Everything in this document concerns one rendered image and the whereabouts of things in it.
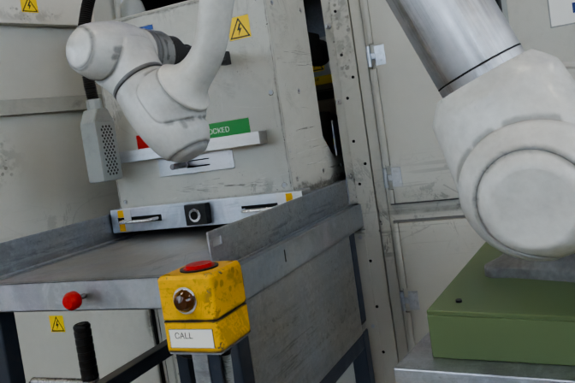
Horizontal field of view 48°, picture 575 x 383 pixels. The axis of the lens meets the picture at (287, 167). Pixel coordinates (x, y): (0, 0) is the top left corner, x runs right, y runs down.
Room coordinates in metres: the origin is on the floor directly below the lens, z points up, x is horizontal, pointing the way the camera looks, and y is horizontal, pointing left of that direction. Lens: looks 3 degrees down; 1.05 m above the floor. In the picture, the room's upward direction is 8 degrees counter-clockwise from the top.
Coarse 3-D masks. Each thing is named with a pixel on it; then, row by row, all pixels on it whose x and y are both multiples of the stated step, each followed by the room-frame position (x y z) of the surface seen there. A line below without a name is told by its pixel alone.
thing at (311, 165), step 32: (192, 0) 1.51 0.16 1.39; (288, 0) 1.55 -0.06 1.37; (288, 32) 1.52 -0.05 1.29; (288, 64) 1.50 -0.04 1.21; (288, 96) 1.48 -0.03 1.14; (288, 128) 1.45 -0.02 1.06; (320, 128) 1.63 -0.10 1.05; (192, 160) 1.57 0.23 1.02; (288, 160) 1.43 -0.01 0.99; (320, 160) 1.60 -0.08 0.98
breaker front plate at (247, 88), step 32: (256, 0) 1.44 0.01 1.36; (192, 32) 1.52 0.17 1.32; (256, 32) 1.45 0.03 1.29; (256, 64) 1.45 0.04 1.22; (224, 96) 1.49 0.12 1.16; (256, 96) 1.46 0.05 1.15; (128, 128) 1.61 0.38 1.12; (256, 128) 1.46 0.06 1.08; (160, 160) 1.58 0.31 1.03; (224, 160) 1.50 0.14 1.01; (256, 160) 1.47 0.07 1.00; (128, 192) 1.63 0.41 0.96; (160, 192) 1.58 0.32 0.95; (192, 192) 1.55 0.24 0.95; (224, 192) 1.51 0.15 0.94; (256, 192) 1.47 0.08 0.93
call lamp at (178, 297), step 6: (180, 288) 0.78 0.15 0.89; (186, 288) 0.77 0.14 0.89; (174, 294) 0.78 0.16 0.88; (180, 294) 0.77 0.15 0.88; (186, 294) 0.77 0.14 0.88; (192, 294) 0.77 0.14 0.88; (174, 300) 0.77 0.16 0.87; (180, 300) 0.77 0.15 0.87; (186, 300) 0.76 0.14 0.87; (192, 300) 0.77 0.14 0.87; (180, 306) 0.77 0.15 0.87; (186, 306) 0.76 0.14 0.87; (192, 306) 0.77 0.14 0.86; (186, 312) 0.77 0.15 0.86; (192, 312) 0.77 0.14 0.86
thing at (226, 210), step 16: (288, 192) 1.42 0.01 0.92; (304, 192) 1.42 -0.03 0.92; (128, 208) 1.62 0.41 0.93; (144, 208) 1.59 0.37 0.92; (160, 208) 1.57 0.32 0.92; (176, 208) 1.55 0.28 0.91; (224, 208) 1.50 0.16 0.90; (240, 208) 1.48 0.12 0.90; (256, 208) 1.46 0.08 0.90; (112, 224) 1.64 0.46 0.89; (144, 224) 1.60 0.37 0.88; (160, 224) 1.58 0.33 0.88; (176, 224) 1.56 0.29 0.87; (208, 224) 1.52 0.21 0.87
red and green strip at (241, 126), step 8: (240, 120) 1.48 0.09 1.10; (248, 120) 1.47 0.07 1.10; (216, 128) 1.50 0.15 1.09; (224, 128) 1.50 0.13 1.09; (232, 128) 1.49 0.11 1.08; (240, 128) 1.48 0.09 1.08; (248, 128) 1.47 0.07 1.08; (136, 136) 1.60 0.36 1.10; (216, 136) 1.51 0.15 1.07; (144, 144) 1.59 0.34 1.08
